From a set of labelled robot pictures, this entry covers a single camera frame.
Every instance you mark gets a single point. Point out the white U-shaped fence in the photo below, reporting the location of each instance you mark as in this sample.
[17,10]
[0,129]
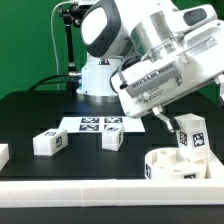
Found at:
[112,192]

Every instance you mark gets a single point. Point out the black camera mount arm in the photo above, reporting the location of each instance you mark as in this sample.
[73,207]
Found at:
[71,17]

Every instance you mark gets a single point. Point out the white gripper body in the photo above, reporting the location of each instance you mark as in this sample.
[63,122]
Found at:
[198,60]

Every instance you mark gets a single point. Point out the white marker sheet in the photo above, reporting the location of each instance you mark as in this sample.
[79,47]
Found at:
[97,124]

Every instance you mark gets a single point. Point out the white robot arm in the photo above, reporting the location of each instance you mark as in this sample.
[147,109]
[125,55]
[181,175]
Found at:
[165,53]

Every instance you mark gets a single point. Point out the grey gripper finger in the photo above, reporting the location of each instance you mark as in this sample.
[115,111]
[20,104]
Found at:
[219,80]
[158,112]

